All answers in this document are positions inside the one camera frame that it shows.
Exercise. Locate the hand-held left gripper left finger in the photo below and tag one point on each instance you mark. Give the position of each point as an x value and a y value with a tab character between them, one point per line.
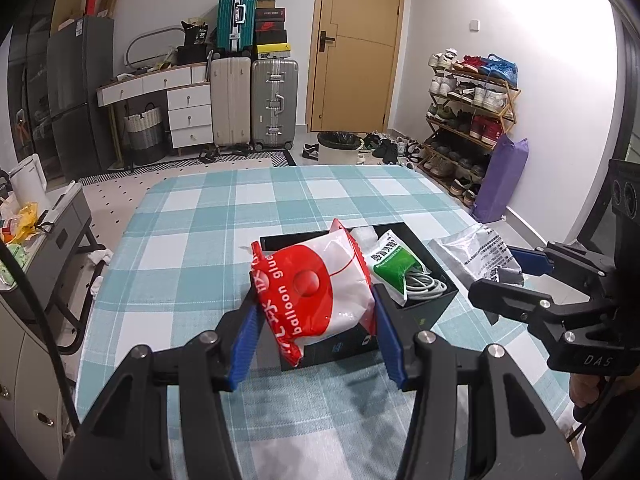
242	355

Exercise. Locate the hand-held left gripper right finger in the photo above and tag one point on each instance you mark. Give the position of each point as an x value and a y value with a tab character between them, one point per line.
390	345

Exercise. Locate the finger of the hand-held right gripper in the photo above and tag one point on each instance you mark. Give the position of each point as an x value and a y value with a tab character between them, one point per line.
500	302
527	261

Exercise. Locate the black cardboard box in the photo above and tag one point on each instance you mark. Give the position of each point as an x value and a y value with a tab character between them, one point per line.
420	315

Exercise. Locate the silver plastic bag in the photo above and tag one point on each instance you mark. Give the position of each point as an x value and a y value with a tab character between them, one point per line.
475	252

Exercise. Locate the green and white packet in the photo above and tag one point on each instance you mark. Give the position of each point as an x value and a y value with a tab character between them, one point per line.
395	270

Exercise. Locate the red and white plastic bag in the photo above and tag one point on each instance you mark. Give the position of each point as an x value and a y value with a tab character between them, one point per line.
310	280

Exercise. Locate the person's right hand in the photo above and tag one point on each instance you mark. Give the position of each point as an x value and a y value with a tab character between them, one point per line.
582	390

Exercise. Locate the purple bag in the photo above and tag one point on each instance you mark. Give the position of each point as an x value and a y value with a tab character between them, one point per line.
502	180

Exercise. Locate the person's dark clothing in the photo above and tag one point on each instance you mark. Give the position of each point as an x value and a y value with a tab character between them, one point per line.
615	450

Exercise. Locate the teal checkered tablecloth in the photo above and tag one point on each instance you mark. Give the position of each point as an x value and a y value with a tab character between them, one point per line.
200	240

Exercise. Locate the white cloth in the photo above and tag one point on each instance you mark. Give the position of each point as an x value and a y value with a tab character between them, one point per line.
100	270

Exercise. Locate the wooden shoe rack with shoes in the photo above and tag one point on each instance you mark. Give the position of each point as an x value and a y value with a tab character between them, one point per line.
480	95

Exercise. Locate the pile of dark shoes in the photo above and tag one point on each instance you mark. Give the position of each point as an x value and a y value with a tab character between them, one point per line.
390	149

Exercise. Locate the white trash bin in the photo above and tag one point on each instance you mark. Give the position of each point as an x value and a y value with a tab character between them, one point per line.
337	152

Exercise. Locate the white cabinet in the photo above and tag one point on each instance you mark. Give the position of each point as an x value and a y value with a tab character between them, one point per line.
30	385

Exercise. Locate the grey side cart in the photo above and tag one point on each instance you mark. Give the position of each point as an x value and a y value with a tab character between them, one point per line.
65	230

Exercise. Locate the woven laundry basket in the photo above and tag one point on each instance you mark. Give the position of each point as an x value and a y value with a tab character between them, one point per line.
145	132

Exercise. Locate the beige suitcase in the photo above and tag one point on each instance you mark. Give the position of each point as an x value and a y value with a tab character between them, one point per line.
230	105

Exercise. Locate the white drawer desk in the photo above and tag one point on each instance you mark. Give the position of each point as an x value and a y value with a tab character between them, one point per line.
187	110

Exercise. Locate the silver suitcase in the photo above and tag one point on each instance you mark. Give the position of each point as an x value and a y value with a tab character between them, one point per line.
274	105

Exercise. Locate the yellow plastic bag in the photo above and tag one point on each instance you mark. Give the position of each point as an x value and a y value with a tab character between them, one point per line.
25	222

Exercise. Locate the tan wooden door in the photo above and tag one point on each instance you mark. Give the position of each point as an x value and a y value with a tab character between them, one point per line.
357	60

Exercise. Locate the white appliance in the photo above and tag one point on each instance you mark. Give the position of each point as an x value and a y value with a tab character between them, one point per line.
30	180

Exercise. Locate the dark grey fridge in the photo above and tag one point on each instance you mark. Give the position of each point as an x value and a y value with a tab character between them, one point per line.
82	100

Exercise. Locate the black and yellow shoe box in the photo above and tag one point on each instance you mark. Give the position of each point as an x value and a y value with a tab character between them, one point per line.
274	52

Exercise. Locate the black paper bag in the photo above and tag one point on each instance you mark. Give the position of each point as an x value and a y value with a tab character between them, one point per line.
192	45

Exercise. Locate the green suitcase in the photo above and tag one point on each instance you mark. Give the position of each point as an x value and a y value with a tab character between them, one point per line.
235	20

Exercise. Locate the dark shoe box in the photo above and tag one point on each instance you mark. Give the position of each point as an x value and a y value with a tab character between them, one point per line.
270	10

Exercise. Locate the brown cardboard box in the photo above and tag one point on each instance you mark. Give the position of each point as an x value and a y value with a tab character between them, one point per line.
110	0

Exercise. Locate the white oval frame mirror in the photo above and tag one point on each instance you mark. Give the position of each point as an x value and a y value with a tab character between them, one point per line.
131	45

